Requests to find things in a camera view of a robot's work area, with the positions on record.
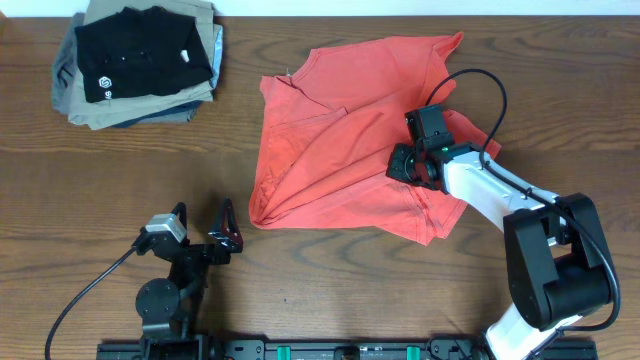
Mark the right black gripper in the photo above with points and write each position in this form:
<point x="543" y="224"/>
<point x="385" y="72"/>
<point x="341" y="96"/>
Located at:
<point x="400" y="169"/>

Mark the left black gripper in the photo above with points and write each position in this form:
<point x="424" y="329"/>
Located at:
<point x="198" y="252"/>

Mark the red-orange t-shirt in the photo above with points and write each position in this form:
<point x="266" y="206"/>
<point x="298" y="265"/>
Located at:
<point x="328" y="133"/>

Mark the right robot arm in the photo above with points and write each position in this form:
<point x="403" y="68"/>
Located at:
<point x="558" y="263"/>

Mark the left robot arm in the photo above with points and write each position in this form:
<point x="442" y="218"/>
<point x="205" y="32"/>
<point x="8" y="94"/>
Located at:
<point x="169" y="306"/>

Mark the folded light blue garment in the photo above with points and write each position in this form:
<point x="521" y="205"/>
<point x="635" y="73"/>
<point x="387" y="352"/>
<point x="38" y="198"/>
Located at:
<point x="217" y="54"/>

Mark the folded grey garment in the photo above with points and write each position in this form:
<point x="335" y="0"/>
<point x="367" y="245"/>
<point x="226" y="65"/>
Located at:
<point x="64" y="67"/>

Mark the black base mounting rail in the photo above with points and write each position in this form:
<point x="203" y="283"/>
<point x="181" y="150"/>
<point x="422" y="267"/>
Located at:
<point x="325" y="351"/>

